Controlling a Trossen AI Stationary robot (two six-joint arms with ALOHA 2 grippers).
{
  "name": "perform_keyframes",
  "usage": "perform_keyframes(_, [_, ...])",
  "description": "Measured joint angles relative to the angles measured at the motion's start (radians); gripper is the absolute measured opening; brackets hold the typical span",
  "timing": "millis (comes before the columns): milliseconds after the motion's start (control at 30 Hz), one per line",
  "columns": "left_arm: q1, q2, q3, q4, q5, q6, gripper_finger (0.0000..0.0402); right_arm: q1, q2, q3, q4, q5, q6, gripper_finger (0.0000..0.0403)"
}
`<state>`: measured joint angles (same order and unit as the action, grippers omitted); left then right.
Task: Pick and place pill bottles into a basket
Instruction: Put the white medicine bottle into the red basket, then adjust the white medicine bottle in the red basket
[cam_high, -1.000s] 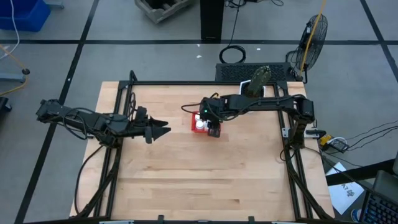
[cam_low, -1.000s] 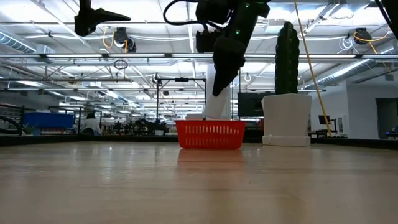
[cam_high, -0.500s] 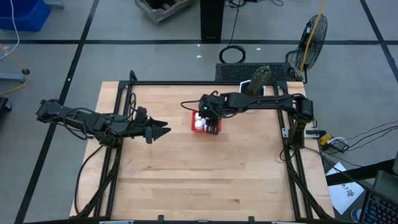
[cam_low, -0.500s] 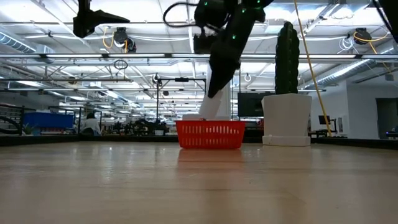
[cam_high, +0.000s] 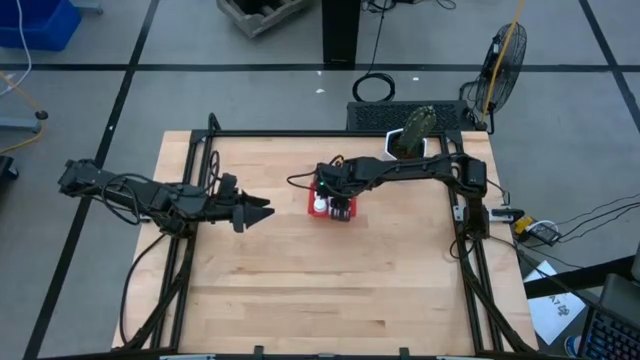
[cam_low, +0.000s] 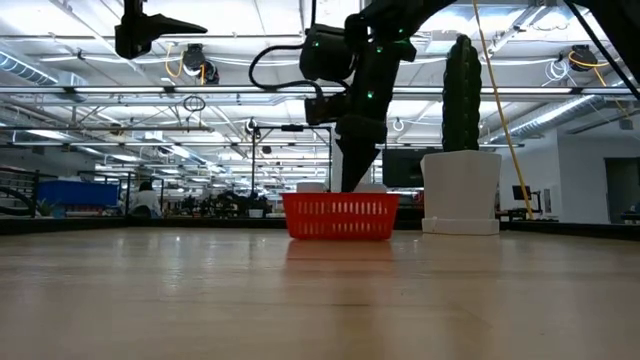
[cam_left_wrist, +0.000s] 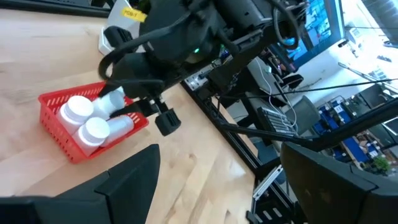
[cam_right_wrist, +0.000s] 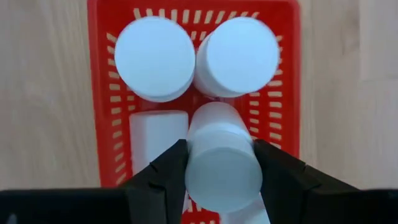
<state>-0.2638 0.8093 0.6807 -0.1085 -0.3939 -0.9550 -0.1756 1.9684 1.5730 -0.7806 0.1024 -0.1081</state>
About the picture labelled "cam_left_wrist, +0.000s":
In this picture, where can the white angular plant pot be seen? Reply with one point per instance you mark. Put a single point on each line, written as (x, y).
(119, 15)

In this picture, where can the grey control box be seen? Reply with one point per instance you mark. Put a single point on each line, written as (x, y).
(196, 81)

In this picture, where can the silver aluminium extrusion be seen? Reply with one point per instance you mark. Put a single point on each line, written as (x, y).
(267, 183)

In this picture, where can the red plastic slotted basket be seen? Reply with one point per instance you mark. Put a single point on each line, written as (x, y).
(62, 140)

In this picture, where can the green leafy plant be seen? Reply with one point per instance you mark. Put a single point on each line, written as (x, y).
(382, 164)

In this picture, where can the white plastic pill bottle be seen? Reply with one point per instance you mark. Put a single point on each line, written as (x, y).
(77, 107)
(109, 104)
(119, 127)
(93, 132)

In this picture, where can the black frame beam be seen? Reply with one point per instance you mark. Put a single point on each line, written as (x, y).
(357, 127)

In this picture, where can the grey laptop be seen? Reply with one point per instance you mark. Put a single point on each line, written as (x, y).
(261, 77)

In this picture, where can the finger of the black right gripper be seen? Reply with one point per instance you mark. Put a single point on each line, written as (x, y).
(140, 109)
(113, 85)

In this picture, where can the blue storage bin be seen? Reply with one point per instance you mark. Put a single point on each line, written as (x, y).
(354, 149)
(335, 109)

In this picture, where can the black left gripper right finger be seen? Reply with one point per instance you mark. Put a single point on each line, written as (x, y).
(335, 193)

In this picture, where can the black keyboard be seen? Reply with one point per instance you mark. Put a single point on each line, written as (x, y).
(276, 123)

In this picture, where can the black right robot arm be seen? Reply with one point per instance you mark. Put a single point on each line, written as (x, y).
(242, 18)

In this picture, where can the large monitor with blue screen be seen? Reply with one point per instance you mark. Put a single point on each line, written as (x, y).
(317, 25)

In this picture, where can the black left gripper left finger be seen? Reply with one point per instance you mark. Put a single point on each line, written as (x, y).
(93, 202)

